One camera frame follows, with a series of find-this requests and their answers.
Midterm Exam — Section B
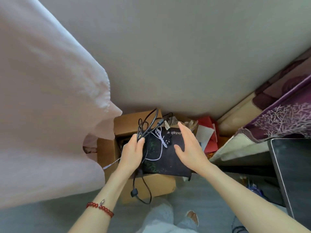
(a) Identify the person's left hand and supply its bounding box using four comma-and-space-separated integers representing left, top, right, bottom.
118, 134, 146, 176

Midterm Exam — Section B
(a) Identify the person's right hand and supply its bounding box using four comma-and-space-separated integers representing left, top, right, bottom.
174, 122, 212, 177

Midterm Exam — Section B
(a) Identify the black power cable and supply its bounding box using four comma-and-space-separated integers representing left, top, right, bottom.
131, 109, 165, 205

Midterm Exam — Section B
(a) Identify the person's right forearm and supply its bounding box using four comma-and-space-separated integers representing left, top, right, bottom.
194, 163, 311, 233

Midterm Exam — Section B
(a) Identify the person's left forearm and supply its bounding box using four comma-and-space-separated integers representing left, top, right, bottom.
68, 166, 134, 233

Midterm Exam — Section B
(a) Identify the black mouse pad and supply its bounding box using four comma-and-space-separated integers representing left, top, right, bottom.
140, 127, 195, 178

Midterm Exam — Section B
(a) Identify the beige crumpled paper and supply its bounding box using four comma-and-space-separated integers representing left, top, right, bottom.
164, 119, 199, 134

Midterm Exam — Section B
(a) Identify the red paper bag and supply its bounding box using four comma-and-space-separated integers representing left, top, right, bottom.
196, 116, 219, 155

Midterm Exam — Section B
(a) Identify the brown cardboard box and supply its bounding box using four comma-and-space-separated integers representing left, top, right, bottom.
97, 110, 177, 205

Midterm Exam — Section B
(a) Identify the light ripped jeans leg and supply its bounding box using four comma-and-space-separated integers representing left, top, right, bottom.
142, 201, 200, 233

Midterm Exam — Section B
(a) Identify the blue object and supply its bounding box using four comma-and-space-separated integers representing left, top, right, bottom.
247, 183, 264, 197

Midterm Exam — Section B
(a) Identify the pale pink curtain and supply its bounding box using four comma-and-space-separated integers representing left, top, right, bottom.
0, 0, 123, 209

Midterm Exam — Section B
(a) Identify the purple floral bed sheet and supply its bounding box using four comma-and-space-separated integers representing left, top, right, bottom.
209, 48, 311, 163

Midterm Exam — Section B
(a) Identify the white cable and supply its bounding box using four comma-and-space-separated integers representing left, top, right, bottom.
103, 128, 168, 170

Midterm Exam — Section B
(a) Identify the red bead bracelet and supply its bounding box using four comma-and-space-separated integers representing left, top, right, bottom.
86, 199, 115, 218

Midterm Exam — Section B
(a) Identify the thin black floor cable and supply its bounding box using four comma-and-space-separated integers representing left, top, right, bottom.
231, 215, 249, 233

